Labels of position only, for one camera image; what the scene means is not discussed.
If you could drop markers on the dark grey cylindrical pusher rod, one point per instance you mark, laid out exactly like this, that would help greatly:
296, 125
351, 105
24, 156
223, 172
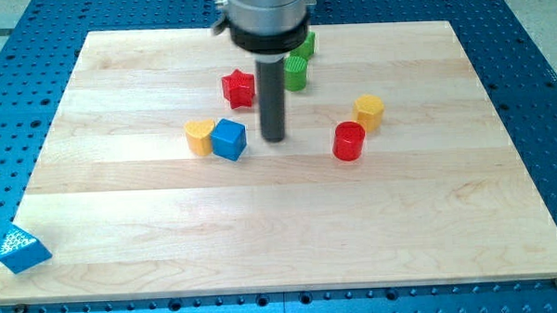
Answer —
271, 92

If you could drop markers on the green block behind arm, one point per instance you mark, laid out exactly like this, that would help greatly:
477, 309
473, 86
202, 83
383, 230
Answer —
307, 49

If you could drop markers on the yellow hexagon block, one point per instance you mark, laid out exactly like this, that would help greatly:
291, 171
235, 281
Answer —
368, 111

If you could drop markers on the green cylinder block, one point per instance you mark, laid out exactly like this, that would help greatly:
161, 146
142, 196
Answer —
295, 70

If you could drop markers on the red star block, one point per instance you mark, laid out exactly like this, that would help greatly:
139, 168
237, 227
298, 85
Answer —
238, 89

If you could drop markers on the blue cube block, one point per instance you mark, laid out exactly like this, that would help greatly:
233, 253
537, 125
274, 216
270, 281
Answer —
229, 139

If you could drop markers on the yellow heart block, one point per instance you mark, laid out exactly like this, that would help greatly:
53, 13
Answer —
198, 136

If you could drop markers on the red cylinder block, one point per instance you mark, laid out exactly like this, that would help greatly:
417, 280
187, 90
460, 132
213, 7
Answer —
348, 141

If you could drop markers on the wooden board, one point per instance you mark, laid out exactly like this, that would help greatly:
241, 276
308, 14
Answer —
438, 195

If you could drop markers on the blue triangle block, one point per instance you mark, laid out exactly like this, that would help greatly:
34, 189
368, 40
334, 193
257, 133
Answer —
21, 250

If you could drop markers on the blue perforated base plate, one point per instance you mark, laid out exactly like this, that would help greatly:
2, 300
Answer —
46, 39

